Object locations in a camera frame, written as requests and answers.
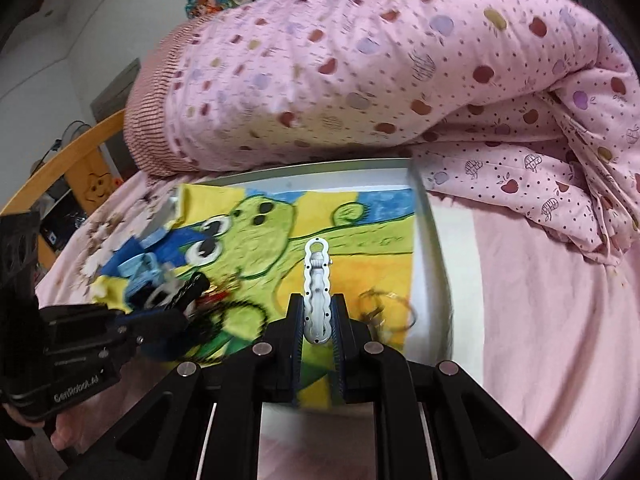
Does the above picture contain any red string bracelet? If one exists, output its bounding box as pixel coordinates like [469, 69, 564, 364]
[196, 286, 237, 311]

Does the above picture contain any clear plastic hair clip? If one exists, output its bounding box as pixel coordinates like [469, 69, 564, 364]
[303, 237, 332, 344]

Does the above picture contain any silver key ring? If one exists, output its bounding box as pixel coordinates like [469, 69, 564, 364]
[357, 287, 419, 335]

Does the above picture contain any black bead bracelet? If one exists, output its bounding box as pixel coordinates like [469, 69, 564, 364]
[196, 298, 271, 363]

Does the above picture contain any grey square watch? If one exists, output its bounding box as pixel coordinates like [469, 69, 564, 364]
[143, 278, 183, 310]

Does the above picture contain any person's left hand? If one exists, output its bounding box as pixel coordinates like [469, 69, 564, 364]
[2, 402, 90, 451]

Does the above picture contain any green frog drawing towel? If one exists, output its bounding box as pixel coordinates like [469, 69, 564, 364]
[89, 183, 417, 409]

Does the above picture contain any grey tray box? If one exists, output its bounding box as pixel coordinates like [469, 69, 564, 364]
[152, 159, 450, 382]

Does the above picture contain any standing fan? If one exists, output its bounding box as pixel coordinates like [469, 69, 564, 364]
[29, 119, 91, 176]

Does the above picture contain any grey door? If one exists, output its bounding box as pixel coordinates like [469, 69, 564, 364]
[90, 58, 141, 180]

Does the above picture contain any pink apple-print quilt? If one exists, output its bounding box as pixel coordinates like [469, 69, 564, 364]
[124, 0, 639, 264]

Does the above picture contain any wooden bed frame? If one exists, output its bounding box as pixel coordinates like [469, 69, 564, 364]
[1, 110, 125, 270]

